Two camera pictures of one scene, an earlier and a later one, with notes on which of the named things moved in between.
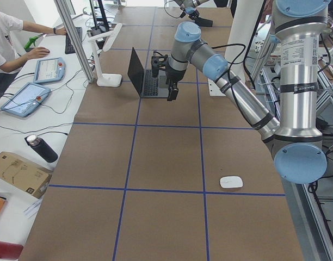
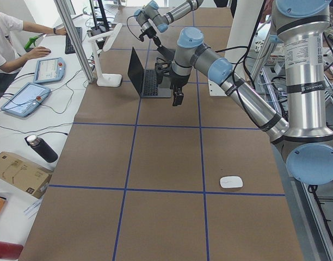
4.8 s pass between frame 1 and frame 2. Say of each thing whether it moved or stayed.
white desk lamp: stayed
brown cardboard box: stayed
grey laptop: stayed
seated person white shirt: stayed
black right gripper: moved
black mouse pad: moved
